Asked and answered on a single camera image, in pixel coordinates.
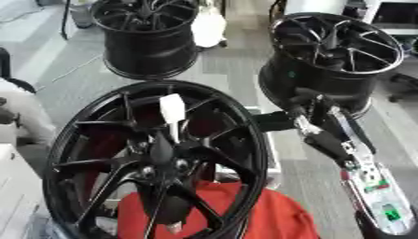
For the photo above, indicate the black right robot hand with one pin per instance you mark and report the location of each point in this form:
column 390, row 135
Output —
column 329, row 141

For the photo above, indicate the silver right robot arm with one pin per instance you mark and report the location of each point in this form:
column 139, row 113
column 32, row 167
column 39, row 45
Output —
column 378, row 189

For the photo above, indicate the black wheel rim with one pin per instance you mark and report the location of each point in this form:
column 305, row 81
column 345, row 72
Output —
column 147, row 46
column 321, row 71

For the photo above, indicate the black spoked wheel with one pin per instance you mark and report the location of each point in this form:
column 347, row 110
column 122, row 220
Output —
column 103, row 174

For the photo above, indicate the black office chair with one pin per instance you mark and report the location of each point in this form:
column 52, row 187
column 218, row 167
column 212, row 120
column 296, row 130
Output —
column 405, row 84

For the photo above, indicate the grey bin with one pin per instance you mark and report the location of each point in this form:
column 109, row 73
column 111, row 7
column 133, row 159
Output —
column 81, row 14

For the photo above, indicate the person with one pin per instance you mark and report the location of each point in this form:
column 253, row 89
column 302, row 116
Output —
column 24, row 109

